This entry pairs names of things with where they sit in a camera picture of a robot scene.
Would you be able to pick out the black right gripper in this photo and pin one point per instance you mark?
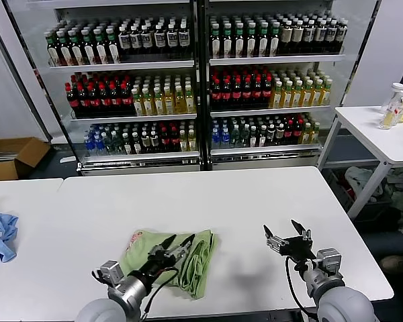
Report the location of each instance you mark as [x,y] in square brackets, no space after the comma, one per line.
[297,250]

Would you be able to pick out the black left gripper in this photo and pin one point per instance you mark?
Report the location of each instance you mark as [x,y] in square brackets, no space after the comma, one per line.
[156,261]

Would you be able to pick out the light green t-shirt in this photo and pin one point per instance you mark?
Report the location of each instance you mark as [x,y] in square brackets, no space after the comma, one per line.
[201,268]

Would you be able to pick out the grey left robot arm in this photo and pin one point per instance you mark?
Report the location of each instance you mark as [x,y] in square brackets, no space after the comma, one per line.
[131,288]

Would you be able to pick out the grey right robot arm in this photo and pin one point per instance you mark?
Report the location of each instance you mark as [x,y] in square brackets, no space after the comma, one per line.
[342,305]

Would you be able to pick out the white grey clothes pile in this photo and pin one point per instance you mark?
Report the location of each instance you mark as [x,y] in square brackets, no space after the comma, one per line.
[358,181]

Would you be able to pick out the yellow tea bottle green label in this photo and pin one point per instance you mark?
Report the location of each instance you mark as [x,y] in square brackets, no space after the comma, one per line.
[137,106]
[306,135]
[306,97]
[147,106]
[297,98]
[169,105]
[183,142]
[179,104]
[287,98]
[316,96]
[191,142]
[315,134]
[158,105]
[189,104]
[276,99]
[325,96]

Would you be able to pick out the dark drink bottle white label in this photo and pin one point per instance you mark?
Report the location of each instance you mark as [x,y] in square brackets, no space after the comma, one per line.
[279,133]
[252,137]
[154,142]
[270,134]
[261,137]
[135,145]
[144,142]
[126,146]

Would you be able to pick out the brown shoe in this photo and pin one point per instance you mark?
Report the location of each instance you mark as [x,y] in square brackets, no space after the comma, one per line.
[394,263]

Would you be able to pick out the blue water bottle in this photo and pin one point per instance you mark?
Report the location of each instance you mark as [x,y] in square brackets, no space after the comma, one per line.
[215,139]
[224,138]
[98,145]
[87,144]

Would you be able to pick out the white side table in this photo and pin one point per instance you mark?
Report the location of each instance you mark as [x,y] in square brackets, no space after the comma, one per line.
[372,134]

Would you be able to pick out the white paper sheet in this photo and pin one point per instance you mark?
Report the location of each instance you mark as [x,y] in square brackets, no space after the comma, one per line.
[67,160]

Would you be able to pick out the clear bottle red label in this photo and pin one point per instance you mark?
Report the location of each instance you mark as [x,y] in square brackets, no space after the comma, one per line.
[391,110]

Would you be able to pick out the brown cardboard box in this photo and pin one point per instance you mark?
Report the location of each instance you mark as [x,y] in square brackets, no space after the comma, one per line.
[25,157]

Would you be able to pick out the crumpled light blue cloth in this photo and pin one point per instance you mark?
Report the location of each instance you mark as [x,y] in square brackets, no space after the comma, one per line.
[0,234]

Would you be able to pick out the white drinks shelf unit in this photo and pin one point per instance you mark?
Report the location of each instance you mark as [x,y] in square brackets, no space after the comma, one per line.
[120,66]
[271,60]

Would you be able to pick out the green cap dark tea bottle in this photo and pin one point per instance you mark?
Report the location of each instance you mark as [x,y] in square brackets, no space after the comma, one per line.
[215,45]
[102,51]
[274,44]
[90,52]
[113,51]
[54,53]
[239,45]
[262,44]
[227,45]
[66,53]
[251,45]
[78,52]

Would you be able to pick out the white cap beige label bottle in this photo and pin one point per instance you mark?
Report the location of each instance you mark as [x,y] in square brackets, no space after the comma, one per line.
[297,36]
[285,37]

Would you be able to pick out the white cap navy label bottle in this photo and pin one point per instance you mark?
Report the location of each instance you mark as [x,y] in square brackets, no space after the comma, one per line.
[172,39]
[135,40]
[308,35]
[147,39]
[341,34]
[319,35]
[160,39]
[330,34]
[124,40]
[184,38]

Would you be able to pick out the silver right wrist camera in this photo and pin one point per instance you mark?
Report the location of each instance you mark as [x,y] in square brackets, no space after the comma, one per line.
[329,260]

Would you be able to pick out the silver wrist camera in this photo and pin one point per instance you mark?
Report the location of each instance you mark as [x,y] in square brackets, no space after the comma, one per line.
[111,271]
[329,260]

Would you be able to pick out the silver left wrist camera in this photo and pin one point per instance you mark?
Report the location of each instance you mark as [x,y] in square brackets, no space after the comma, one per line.
[111,271]

